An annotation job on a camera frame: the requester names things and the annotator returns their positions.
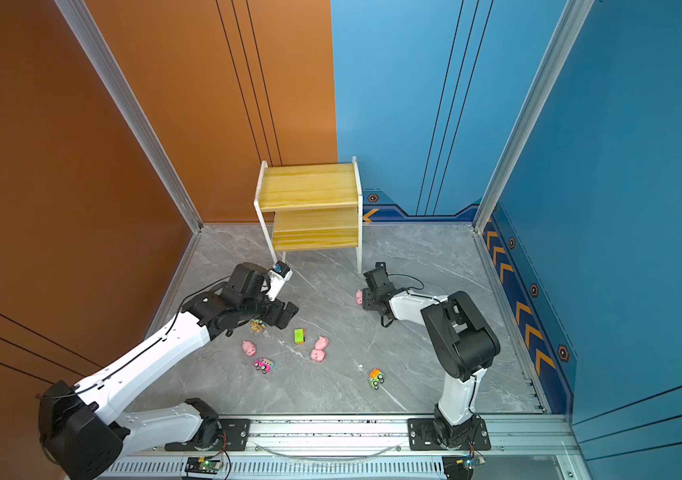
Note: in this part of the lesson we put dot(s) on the white frame wooden shelf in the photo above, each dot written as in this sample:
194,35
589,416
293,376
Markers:
311,207

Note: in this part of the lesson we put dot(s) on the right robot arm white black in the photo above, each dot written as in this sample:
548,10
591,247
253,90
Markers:
465,345

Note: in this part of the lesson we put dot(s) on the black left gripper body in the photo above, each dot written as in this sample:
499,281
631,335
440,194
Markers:
272,312

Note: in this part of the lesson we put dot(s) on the aluminium corner post right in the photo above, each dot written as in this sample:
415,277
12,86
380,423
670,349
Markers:
558,50

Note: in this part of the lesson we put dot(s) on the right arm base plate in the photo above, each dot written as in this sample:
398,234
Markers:
433,434

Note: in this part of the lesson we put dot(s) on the aluminium corner post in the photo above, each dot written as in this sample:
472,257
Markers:
86,31
558,50

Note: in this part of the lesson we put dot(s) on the pink toy car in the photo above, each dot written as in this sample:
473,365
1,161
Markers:
264,365

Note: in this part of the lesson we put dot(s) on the green circuit board left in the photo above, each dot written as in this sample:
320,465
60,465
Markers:
204,467

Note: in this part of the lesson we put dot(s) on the orange green toy car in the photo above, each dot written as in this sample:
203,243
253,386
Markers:
376,378

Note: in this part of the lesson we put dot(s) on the yellow multicolour toy car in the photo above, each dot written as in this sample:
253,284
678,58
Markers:
258,326

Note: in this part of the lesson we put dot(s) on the aluminium corner post left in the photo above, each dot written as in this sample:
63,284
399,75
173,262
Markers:
86,31

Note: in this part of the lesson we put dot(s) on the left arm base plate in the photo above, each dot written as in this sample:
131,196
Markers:
227,435

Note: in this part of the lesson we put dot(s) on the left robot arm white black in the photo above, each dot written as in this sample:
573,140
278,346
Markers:
86,427

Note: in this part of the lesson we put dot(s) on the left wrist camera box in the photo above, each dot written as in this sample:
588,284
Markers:
278,276

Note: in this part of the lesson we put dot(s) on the circuit board right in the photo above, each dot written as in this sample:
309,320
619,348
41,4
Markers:
462,467

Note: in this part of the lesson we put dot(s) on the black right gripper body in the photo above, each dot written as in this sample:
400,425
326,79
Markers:
370,301

